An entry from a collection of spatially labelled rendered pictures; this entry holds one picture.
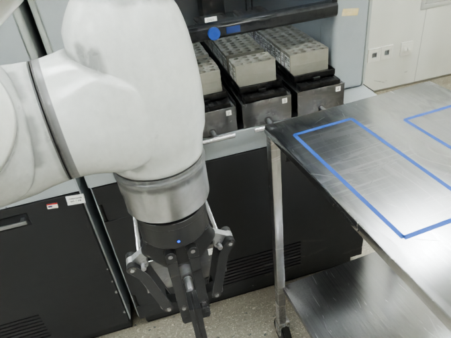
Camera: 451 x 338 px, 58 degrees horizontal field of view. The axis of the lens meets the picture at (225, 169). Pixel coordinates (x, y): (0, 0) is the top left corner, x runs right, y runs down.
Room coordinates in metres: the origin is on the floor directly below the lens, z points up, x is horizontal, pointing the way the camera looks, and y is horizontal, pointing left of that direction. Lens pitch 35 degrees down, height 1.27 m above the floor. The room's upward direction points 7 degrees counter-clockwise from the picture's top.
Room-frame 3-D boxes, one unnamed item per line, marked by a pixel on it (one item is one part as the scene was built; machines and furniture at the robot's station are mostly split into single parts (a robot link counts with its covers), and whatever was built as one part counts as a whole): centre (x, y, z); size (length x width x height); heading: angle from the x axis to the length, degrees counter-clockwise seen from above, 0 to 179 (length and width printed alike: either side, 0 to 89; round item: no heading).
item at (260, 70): (1.04, -0.11, 0.85); 0.12 x 0.02 x 0.06; 100
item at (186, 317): (0.33, 0.09, 0.83); 0.03 x 0.01 x 0.05; 101
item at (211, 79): (1.01, 0.04, 0.85); 0.12 x 0.02 x 0.06; 101
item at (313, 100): (1.29, -0.22, 0.78); 0.73 x 0.14 x 0.09; 11
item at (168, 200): (0.34, 0.06, 1.03); 0.09 x 0.09 x 0.06
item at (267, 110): (1.27, -0.07, 0.78); 0.73 x 0.14 x 0.09; 11
